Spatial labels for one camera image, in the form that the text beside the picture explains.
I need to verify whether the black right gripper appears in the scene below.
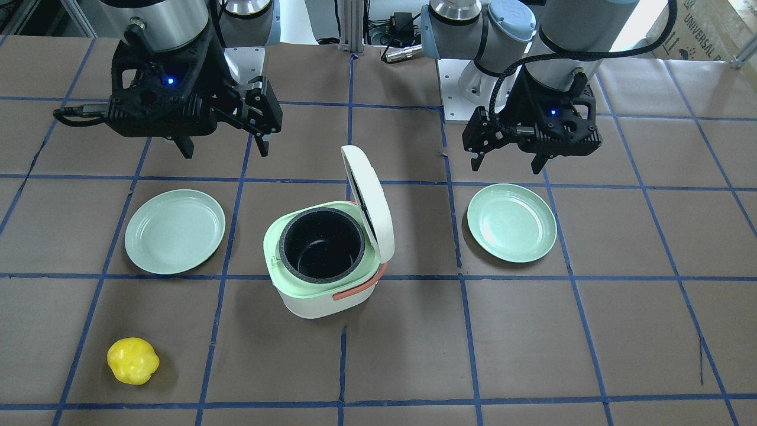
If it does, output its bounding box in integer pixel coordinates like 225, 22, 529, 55
112, 27, 283, 159

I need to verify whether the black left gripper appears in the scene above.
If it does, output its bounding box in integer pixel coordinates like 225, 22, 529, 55
462, 66, 592, 175

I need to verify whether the white rice cooker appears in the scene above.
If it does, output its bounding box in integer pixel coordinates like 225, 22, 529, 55
263, 145, 395, 319

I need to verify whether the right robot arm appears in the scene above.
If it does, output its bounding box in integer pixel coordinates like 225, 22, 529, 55
102, 1, 282, 159

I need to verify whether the green plate robot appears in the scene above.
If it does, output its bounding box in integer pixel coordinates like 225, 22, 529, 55
124, 189, 225, 275
466, 183, 557, 263

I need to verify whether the black power adapter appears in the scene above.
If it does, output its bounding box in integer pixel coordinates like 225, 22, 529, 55
389, 12, 414, 38

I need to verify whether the cardboard box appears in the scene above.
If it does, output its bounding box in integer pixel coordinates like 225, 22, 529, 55
652, 1, 756, 62

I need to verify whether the yellow toy bell pepper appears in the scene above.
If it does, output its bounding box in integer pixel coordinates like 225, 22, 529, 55
106, 337, 160, 386

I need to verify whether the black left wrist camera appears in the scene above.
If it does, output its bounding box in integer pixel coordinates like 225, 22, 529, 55
503, 111, 603, 157

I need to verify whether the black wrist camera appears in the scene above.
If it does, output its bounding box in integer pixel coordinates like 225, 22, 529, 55
503, 111, 603, 157
53, 83, 218, 138

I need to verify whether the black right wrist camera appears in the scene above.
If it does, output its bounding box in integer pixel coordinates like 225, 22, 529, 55
53, 83, 218, 138

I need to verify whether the black cables bundle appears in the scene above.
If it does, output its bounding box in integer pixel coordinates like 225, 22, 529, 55
367, 15, 423, 63

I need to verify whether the aluminium frame post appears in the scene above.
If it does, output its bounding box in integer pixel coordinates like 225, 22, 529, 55
335, 1, 370, 56

